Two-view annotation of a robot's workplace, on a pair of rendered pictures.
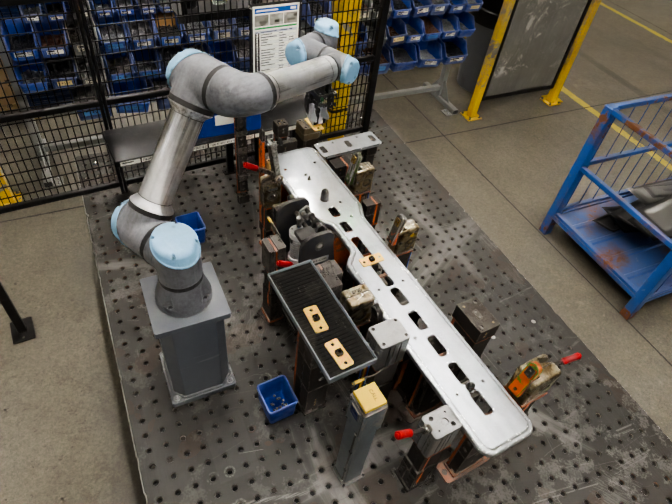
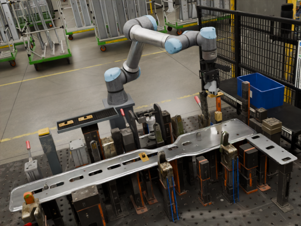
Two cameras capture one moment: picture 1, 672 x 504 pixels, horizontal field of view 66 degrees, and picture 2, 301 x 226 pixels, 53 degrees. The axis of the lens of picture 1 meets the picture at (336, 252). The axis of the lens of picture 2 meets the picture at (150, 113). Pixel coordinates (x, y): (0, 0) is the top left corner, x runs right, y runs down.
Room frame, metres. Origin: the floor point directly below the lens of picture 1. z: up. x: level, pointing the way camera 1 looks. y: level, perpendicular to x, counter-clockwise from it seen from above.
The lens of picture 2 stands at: (1.73, -1.41, 1.95)
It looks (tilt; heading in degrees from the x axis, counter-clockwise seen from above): 26 degrees down; 109
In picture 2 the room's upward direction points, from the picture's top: 9 degrees counter-clockwise
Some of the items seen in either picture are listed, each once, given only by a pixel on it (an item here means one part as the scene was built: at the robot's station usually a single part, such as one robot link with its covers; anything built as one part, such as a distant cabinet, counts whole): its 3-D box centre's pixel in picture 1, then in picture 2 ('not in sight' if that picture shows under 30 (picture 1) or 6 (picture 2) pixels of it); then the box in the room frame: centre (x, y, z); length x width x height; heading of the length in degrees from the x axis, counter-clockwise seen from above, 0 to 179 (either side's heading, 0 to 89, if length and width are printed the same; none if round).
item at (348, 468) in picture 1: (357, 439); (54, 163); (0.61, -0.13, 0.92); 0.08 x 0.08 x 0.44; 35
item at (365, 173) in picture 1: (357, 200); (229, 173); (1.66, -0.06, 0.87); 0.12 x 0.09 x 0.35; 125
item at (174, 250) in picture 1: (175, 253); (114, 78); (0.87, 0.41, 1.27); 0.13 x 0.12 x 0.14; 58
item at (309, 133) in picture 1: (305, 157); (270, 147); (1.89, 0.19, 0.88); 0.08 x 0.08 x 0.36; 35
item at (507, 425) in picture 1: (376, 264); (140, 159); (1.19, -0.14, 1.00); 1.38 x 0.22 x 0.02; 35
